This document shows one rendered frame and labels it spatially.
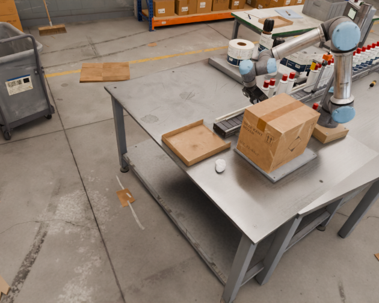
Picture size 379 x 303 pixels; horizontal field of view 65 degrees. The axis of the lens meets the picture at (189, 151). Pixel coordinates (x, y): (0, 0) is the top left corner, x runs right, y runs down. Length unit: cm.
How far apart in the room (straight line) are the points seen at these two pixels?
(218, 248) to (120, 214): 83
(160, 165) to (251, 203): 115
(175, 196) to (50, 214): 97
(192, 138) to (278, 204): 61
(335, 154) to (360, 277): 97
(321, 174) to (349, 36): 69
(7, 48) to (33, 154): 124
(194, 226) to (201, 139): 64
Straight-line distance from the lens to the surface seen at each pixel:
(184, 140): 171
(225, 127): 177
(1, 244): 251
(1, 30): 370
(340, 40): 164
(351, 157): 194
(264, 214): 143
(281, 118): 151
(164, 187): 226
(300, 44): 178
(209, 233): 205
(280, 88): 203
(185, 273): 214
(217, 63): 251
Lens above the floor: 193
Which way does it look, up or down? 42 degrees down
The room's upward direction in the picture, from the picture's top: 5 degrees clockwise
